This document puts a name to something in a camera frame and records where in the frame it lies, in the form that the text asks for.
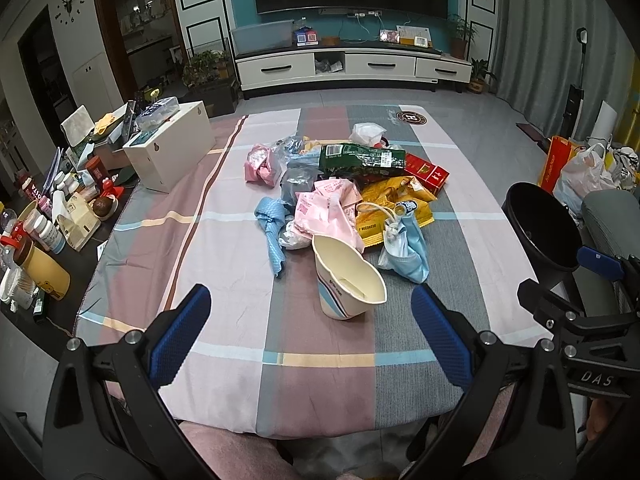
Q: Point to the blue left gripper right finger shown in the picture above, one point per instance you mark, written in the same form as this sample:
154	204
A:
448	334

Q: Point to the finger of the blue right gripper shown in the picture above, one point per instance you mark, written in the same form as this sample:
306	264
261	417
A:
601	264

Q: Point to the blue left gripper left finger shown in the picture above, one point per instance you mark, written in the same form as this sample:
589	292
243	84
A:
174	332

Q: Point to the cream paper cup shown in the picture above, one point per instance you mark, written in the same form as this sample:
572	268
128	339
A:
347	284

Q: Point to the yellow snack bag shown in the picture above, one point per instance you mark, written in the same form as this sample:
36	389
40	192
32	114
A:
396	194

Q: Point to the blue knotted plastic bag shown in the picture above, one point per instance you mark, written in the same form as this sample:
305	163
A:
271	214

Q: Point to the red cigarette box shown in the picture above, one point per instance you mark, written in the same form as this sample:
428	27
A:
432	177

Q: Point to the pink wrapper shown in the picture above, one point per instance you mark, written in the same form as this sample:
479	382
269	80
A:
262	166

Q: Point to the dark grey bag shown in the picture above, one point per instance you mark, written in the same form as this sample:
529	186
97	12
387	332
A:
299	177

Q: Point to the green snack bag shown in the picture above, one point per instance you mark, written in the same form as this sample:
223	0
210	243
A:
350	159

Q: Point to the clear blue printed bag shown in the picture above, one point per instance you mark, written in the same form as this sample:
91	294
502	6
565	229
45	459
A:
292	151

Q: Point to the black round trash bin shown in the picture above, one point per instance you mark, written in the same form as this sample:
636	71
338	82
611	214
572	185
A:
548	235

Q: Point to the grey sofa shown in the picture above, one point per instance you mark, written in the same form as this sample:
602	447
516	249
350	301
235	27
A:
612	219

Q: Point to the white pink plastic bag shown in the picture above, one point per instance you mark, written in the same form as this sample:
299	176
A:
585	173

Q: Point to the red paper shopping bag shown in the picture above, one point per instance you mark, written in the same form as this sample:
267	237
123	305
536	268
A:
560	152

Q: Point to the yellow cylindrical container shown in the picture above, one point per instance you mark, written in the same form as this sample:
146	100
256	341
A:
47	274

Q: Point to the black upright vacuum cleaner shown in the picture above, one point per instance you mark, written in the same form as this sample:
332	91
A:
575	95

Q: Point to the striped patchwork table cloth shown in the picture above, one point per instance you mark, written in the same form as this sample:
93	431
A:
268	360

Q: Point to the white storage box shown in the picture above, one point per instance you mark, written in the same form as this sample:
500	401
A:
163	157

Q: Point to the small potted floor plant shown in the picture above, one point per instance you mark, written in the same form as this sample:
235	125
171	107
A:
480	76

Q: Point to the grey curtain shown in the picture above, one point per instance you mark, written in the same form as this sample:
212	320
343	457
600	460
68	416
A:
544	46

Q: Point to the potted plant by curtain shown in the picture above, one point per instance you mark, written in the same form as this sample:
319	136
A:
461	35

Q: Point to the green plants left shelf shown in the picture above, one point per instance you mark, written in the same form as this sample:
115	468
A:
206	68

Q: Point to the white tv cabinet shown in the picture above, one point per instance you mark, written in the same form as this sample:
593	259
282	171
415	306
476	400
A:
289	67

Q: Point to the black wall clock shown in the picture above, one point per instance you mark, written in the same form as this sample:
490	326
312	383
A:
67	11

